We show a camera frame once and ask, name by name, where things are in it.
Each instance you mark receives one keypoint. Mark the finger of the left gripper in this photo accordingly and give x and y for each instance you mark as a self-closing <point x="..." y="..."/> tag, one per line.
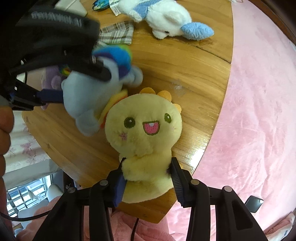
<point x="90" y="67"/>
<point x="50" y="96"/>

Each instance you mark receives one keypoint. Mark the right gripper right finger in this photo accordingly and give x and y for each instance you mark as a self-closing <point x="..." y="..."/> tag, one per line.
<point x="181" y="181"/>

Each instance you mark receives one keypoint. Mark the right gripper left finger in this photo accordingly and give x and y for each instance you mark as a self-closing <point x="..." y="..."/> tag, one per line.
<point x="117" y="184"/>

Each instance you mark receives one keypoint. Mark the light blue pony plush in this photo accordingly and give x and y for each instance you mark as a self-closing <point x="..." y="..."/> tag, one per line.
<point x="85" y="97"/>

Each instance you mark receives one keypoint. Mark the plaid fabric bow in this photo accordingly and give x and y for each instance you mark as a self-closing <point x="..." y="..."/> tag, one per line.
<point x="117" y="34"/>

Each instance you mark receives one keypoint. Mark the yellow chick plush toy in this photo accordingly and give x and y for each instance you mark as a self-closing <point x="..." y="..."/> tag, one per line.
<point x="143" y="128"/>

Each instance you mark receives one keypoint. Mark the white text medicine box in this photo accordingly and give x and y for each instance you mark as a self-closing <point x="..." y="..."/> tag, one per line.
<point x="113" y="4"/>

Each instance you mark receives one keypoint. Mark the person's left hand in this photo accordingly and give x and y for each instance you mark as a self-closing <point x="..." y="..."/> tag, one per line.
<point x="6" y="126"/>

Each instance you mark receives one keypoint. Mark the purple plush toy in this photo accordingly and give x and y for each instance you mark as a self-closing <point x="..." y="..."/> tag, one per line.
<point x="52" y="79"/>

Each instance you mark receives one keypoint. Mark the white storage bin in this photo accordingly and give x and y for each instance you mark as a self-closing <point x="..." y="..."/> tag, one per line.
<point x="72" y="6"/>

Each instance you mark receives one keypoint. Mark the blue patterned pouch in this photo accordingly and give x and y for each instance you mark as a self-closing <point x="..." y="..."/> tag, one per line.
<point x="100" y="5"/>

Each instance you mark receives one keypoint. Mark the pink bed blanket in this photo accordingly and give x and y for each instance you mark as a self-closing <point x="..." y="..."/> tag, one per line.
<point x="252" y="148"/>

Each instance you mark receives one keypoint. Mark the white blue seal plush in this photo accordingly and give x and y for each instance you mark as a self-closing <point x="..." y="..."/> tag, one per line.
<point x="167" y="18"/>

